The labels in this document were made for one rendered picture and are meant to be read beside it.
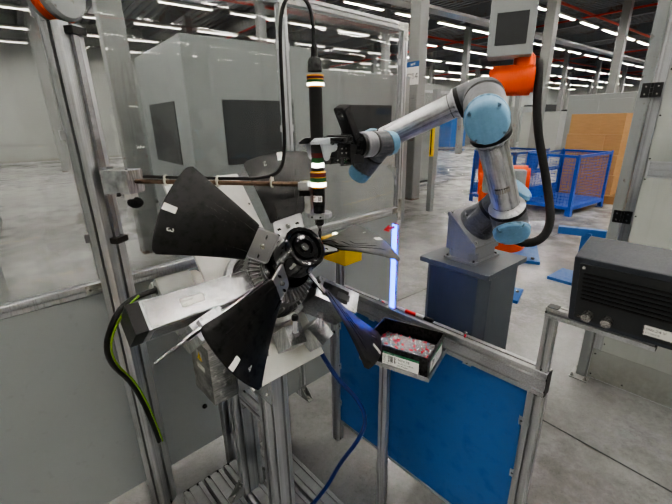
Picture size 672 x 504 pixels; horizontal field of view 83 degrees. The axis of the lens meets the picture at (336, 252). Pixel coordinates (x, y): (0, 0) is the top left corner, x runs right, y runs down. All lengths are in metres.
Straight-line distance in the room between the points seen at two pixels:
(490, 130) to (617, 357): 1.95
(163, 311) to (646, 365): 2.50
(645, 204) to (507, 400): 1.49
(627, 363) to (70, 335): 2.76
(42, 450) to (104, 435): 0.20
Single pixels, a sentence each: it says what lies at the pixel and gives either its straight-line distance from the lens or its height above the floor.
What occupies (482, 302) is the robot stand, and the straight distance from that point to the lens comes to 1.55.
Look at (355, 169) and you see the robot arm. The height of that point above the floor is 1.38.
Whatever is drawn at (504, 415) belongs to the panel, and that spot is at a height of 0.65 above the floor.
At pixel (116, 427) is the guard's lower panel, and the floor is 0.38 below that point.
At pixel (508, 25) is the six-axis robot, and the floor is 2.43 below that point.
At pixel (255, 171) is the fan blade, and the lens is 1.21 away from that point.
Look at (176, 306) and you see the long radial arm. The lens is 1.01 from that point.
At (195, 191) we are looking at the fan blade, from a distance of 0.99.
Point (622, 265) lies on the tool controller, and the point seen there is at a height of 1.23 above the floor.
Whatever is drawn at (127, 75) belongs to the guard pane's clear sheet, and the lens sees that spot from 1.60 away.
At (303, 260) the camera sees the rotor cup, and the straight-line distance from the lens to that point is 0.99.
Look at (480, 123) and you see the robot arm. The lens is 1.14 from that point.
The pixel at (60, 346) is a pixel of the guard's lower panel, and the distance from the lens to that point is 1.68.
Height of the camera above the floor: 1.53
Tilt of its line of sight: 19 degrees down
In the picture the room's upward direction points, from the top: 1 degrees counter-clockwise
